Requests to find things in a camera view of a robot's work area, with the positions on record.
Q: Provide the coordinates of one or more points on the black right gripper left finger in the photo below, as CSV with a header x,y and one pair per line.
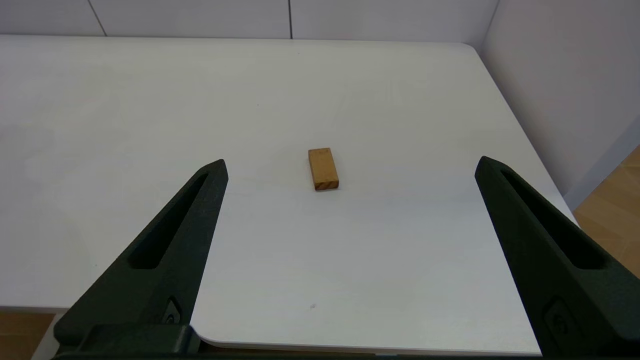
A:
x,y
165,270

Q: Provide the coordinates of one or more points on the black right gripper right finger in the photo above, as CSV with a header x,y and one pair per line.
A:
x,y
560,290

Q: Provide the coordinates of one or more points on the rectangular wooden building block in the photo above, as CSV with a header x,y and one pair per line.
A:
x,y
323,167

